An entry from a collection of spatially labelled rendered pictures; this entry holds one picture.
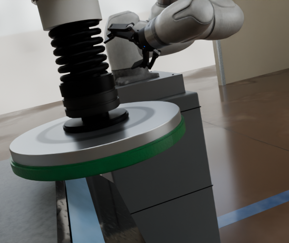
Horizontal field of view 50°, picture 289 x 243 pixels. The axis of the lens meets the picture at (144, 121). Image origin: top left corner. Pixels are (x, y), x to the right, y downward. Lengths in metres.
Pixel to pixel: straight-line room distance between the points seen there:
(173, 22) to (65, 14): 0.51
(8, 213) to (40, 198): 0.03
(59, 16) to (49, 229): 0.22
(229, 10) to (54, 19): 0.67
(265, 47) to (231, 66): 0.85
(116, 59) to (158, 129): 0.94
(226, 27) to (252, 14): 5.55
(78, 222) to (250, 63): 6.20
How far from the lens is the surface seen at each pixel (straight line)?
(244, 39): 6.36
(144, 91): 1.18
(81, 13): 0.36
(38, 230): 0.31
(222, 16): 0.93
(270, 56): 6.73
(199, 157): 1.26
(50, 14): 0.36
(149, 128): 0.32
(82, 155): 0.30
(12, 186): 0.43
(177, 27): 0.83
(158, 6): 1.29
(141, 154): 0.30
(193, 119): 1.21
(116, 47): 1.23
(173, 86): 1.22
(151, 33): 0.91
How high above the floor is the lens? 1.01
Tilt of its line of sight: 14 degrees down
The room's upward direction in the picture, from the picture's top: 11 degrees counter-clockwise
